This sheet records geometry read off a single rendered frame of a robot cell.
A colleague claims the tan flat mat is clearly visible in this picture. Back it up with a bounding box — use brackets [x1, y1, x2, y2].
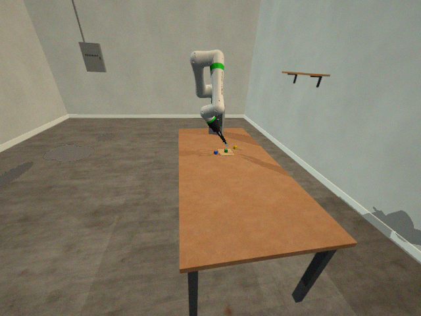
[218, 149, 234, 156]

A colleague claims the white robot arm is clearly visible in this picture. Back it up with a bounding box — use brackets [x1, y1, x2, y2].
[189, 50, 225, 128]

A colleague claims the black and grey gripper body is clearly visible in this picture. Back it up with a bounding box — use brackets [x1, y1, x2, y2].
[212, 124, 220, 134]

